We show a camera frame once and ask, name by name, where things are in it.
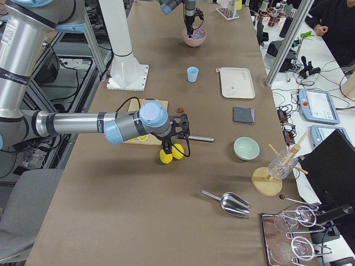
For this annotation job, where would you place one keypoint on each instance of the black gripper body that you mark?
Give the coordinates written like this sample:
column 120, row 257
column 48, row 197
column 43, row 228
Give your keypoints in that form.
column 162, row 137
column 188, row 20

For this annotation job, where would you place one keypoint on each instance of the steel muddler black tip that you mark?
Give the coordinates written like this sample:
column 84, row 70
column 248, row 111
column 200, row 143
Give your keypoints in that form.
column 196, row 138

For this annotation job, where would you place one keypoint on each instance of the red strawberry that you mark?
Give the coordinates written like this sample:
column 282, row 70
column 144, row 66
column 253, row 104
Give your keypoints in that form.
column 180, row 110

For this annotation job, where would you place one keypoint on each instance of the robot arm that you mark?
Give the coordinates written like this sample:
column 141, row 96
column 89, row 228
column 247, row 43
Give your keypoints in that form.
column 167, row 6
column 27, row 26

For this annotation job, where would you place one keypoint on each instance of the pile of clear ice cubes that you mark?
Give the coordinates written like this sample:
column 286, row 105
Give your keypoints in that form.
column 197, row 34

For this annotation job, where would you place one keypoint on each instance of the light blue plastic cup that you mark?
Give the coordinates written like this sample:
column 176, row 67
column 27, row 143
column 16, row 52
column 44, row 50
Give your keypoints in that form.
column 192, row 74

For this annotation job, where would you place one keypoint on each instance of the steel ice scoop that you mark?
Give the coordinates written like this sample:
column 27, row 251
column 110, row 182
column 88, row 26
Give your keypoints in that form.
column 231, row 203

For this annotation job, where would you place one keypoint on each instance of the wooden cup stand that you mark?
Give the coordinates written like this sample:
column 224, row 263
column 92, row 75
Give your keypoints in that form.
column 268, row 180

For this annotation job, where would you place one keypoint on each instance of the pink plastic bowl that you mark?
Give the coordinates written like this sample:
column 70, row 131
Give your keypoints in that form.
column 190, row 42

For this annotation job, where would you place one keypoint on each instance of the yellow lemon lower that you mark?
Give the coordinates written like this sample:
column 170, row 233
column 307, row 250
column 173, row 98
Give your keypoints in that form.
column 165, row 158

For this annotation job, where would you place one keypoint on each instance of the yellow lemon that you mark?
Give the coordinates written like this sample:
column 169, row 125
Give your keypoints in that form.
column 165, row 158
column 178, row 151

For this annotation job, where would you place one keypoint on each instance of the yellow lemon upper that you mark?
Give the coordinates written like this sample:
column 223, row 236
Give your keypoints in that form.
column 178, row 151

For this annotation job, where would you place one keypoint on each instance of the wooden cutting board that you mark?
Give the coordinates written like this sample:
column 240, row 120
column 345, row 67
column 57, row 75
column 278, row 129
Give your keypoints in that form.
column 153, row 114

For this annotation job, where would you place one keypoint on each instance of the white test tube rack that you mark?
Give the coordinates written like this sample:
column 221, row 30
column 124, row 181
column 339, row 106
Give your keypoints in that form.
column 228, row 9

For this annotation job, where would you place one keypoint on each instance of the grey folded cloth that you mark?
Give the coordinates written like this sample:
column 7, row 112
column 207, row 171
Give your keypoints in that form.
column 243, row 115

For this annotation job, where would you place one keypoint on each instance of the cream rabbit tray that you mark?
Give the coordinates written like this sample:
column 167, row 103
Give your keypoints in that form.
column 236, row 83

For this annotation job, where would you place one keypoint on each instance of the mint green bowl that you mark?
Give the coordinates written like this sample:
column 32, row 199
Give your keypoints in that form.
column 246, row 148

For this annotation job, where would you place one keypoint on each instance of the clear glass on stand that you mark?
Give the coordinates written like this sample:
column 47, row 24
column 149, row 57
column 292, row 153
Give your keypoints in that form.
column 282, row 165

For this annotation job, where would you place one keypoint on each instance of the blue teach pendant upper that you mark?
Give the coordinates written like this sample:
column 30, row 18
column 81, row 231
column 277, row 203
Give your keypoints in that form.
column 317, row 106

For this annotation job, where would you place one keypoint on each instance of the blue teach pendant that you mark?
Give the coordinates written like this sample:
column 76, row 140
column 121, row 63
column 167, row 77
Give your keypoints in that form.
column 317, row 106
column 320, row 133

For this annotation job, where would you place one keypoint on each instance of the blue teach pendant lower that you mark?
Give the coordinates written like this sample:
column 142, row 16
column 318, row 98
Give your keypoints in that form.
column 320, row 133

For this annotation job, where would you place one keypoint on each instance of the person in black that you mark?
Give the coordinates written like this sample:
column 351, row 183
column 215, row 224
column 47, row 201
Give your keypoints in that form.
column 334, row 22

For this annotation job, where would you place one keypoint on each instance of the black monitor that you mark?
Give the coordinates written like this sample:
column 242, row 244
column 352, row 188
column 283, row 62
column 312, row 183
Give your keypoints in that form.
column 330, row 169

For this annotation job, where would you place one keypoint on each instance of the grey chair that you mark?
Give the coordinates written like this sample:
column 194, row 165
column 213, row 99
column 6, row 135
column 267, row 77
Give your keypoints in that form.
column 25, row 212

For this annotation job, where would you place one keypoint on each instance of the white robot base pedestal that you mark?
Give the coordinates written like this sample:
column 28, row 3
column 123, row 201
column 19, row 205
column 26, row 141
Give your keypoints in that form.
column 126, row 73

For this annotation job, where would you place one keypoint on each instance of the wire glass rack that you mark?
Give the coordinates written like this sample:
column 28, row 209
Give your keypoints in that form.
column 297, row 236

